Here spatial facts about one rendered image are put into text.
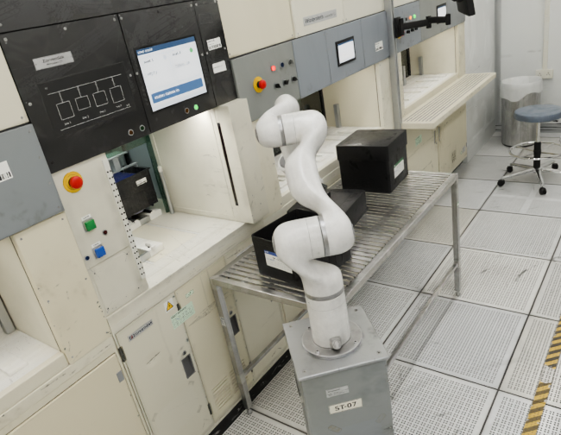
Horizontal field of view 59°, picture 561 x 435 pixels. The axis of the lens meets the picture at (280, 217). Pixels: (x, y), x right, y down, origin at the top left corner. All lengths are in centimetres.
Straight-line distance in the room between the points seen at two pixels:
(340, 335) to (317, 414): 25
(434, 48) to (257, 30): 267
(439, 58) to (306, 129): 328
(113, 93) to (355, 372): 117
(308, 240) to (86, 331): 84
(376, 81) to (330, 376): 219
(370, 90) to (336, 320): 209
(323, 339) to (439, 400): 104
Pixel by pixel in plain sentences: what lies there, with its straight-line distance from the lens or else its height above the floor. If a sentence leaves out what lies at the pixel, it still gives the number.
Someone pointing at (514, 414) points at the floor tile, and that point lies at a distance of 247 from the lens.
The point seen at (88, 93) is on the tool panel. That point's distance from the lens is 172.
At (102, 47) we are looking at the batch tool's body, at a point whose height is 171.
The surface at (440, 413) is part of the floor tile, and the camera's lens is 244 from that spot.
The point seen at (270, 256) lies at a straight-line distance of 193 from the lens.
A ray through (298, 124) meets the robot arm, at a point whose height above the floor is 139.
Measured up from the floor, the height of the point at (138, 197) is 101.
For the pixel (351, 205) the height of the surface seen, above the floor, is 86.
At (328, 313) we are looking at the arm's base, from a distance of 150.
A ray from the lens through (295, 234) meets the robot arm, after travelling 137.
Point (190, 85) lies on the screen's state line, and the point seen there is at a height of 151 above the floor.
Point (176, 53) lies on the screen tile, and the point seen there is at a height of 164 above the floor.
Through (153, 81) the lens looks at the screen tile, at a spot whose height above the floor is 157.
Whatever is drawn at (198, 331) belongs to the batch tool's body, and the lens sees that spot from 216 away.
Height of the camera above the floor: 177
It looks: 24 degrees down
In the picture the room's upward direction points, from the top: 11 degrees counter-clockwise
